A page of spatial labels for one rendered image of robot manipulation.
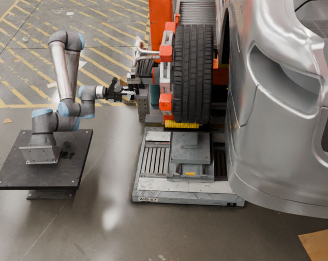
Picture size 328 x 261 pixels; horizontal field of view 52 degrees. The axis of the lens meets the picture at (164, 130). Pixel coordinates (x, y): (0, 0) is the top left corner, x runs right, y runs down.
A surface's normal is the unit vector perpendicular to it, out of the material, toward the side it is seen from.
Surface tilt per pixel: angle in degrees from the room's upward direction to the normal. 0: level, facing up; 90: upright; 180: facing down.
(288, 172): 96
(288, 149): 89
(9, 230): 0
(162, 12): 90
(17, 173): 0
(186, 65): 48
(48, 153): 90
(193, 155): 0
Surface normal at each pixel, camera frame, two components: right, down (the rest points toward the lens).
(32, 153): 0.03, 0.66
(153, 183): -0.04, -0.75
